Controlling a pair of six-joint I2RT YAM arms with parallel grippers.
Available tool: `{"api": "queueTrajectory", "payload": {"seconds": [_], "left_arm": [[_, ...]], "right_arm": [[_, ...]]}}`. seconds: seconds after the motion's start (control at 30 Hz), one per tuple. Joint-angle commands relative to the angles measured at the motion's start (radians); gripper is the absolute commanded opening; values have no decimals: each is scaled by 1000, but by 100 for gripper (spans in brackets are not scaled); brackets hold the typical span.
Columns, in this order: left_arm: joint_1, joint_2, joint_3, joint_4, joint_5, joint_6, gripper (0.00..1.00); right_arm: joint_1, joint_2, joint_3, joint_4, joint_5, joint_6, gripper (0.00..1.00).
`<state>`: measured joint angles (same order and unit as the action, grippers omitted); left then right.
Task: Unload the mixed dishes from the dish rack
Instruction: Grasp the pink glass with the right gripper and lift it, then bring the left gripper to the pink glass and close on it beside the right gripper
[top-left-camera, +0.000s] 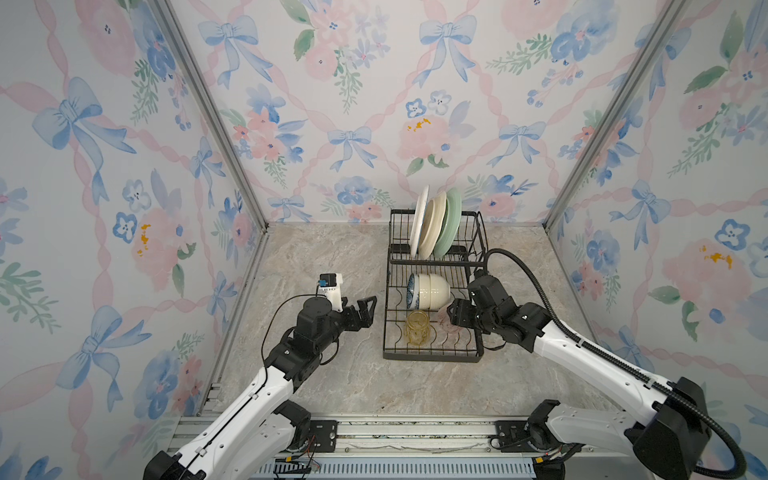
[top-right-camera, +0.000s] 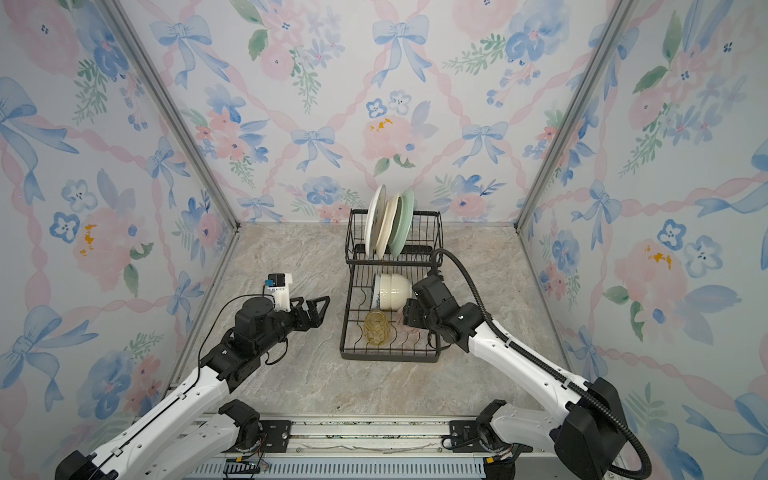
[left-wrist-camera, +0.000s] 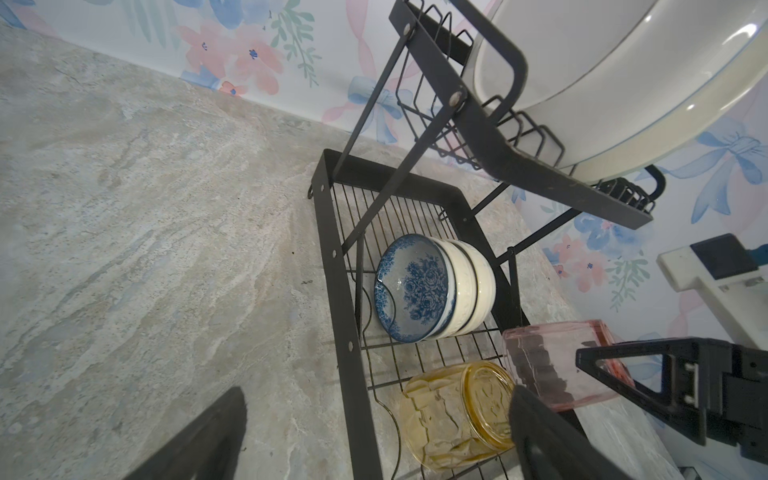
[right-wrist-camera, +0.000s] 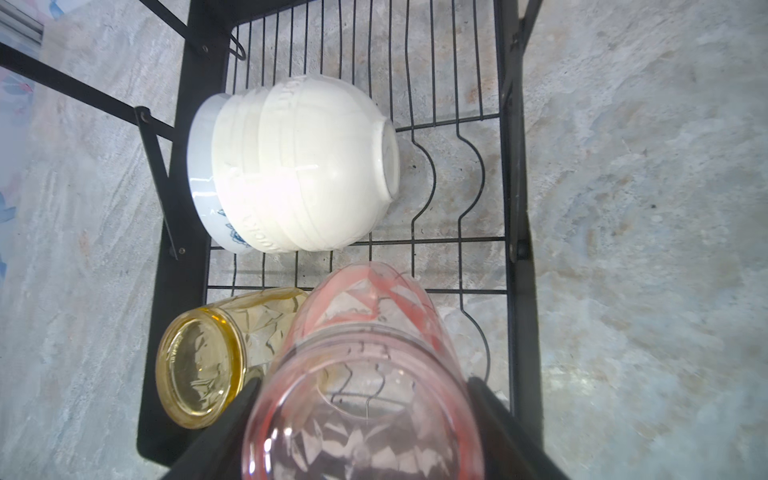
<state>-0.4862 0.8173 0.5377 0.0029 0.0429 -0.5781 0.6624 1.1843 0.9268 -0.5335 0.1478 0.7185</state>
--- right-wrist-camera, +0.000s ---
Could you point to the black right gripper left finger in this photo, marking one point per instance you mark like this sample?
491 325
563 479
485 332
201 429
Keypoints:
216 453

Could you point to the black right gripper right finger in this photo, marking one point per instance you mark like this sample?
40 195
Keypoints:
509 453

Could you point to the yellow glass cup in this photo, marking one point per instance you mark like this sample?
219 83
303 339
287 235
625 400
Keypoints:
207 355

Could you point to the pink glass cup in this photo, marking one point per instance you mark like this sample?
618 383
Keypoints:
366 386

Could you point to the cream ribbed bowl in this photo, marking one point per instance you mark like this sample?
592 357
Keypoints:
309 164

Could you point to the blue floral bowl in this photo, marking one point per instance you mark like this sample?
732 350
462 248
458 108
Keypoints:
201 181

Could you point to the black wire dish rack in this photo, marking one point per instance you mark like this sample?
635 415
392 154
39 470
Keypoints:
218 33

